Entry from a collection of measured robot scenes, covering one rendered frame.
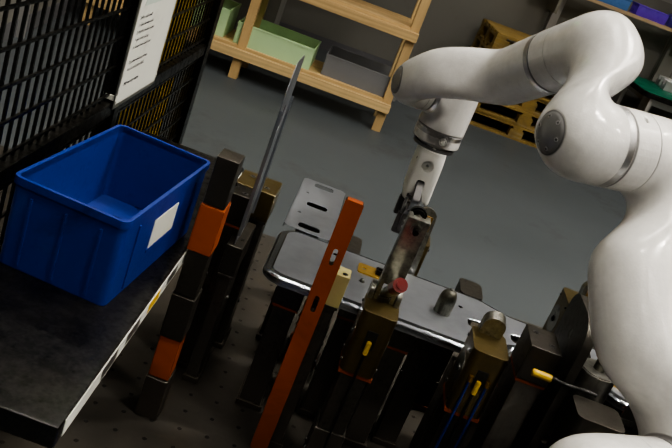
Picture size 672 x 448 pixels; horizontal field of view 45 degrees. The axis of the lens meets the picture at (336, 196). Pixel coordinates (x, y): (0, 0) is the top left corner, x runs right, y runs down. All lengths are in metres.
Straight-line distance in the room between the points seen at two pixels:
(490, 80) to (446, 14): 7.12
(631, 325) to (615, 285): 0.05
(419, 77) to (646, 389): 0.60
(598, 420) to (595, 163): 0.43
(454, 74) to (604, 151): 0.38
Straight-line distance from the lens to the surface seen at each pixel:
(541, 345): 1.26
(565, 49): 1.10
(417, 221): 1.24
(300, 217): 1.63
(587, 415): 1.24
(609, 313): 0.95
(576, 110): 0.95
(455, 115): 1.37
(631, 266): 0.95
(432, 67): 1.28
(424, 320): 1.44
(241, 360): 1.69
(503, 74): 1.21
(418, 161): 1.39
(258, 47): 6.17
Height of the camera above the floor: 1.64
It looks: 21 degrees down
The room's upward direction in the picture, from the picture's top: 21 degrees clockwise
